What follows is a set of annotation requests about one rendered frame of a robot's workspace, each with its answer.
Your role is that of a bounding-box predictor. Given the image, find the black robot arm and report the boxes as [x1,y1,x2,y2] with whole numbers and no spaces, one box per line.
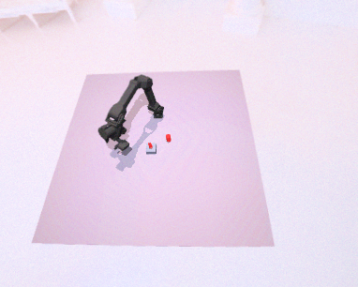
[98,74,164,139]

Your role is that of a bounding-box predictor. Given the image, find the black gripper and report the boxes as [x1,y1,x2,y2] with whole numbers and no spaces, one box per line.
[104,130,129,151]

